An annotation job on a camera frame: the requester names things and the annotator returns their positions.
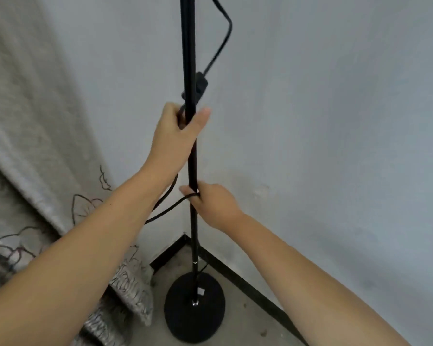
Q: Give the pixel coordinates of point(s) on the person's left hand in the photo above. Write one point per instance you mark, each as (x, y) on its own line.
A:
(171, 144)

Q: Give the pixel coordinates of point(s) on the person's right hand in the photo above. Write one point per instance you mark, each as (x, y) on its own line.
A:
(216, 207)

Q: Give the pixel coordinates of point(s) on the black floor lamp white shade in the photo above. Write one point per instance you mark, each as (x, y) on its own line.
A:
(195, 320)

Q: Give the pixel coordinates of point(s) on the person's right forearm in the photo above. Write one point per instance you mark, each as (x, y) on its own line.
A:
(310, 284)

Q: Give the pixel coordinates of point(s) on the person's left forearm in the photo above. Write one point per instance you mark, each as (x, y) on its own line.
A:
(75, 270)

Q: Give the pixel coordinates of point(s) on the grey floral curtain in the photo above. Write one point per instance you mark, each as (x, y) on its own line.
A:
(21, 122)

